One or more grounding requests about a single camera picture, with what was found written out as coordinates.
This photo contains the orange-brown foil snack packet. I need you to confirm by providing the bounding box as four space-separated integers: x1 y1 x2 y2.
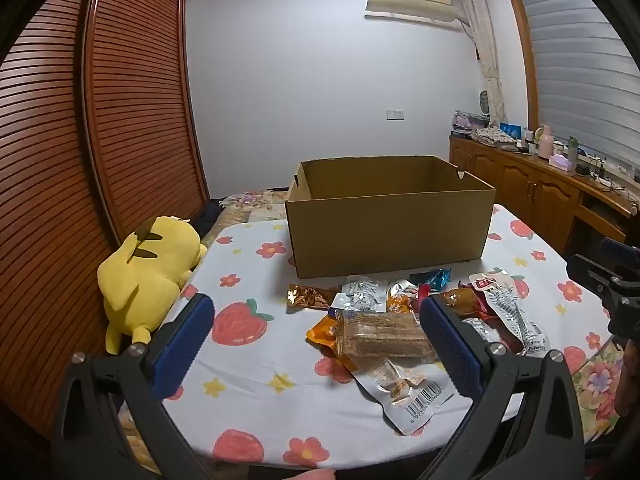
286 283 342 312

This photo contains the dark blue cloth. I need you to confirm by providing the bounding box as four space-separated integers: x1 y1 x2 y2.
194 199 223 237

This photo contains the brown louvered wardrobe door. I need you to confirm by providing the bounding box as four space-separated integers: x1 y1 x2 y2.
81 0 212 247
0 0 123 441

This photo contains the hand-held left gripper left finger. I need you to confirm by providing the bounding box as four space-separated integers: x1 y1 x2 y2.
52 292 216 480

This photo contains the white and orange snack packet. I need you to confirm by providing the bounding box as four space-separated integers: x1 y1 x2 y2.
386 280 422 315

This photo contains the beige patterned curtain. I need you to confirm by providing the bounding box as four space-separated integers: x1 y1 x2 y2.
457 0 509 129

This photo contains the teal foil snack wrapper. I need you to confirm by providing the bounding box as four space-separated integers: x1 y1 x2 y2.
409 268 452 292

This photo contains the wooden window frame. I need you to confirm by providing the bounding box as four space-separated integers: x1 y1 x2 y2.
502 0 546 133

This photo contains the floral bed sheet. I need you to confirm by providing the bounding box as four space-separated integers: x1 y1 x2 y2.
197 187 633 441

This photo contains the wooden sideboard cabinet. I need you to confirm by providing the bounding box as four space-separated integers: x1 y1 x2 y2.
449 135 640 257

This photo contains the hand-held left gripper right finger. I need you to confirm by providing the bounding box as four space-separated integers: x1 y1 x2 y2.
419 293 587 480

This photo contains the white power strip with cables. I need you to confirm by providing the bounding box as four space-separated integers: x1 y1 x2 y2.
575 157 628 193

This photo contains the yellow plush toy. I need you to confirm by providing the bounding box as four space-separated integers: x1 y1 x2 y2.
97 216 209 355

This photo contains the brown and red snack packet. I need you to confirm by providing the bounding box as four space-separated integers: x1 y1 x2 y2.
442 284 498 322

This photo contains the purple storage bag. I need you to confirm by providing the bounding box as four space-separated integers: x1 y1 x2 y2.
451 110 489 134

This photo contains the clear packet of brown biscuits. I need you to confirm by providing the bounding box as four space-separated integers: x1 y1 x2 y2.
335 309 440 359

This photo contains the brown cardboard box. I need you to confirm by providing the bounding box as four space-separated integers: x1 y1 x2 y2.
285 155 497 279

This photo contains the pink thermos flask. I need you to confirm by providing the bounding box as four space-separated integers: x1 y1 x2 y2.
537 125 555 160

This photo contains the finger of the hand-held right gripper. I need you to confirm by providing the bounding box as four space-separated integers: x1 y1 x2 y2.
566 253 640 307
599 236 640 264

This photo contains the large white printed snack packet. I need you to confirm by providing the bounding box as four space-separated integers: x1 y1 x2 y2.
330 275 390 312

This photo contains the folded patterned cloth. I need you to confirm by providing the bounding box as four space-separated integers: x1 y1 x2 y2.
472 126 519 147

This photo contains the long white red-label packet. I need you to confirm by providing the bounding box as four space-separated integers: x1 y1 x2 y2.
469 269 552 358

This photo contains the grey window blind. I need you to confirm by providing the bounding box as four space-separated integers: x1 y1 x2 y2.
515 0 640 183

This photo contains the white strawberry print tablecloth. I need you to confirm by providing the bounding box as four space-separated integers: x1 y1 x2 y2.
150 203 618 472

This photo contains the white packet with barcode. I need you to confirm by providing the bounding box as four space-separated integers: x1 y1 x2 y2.
350 356 458 437

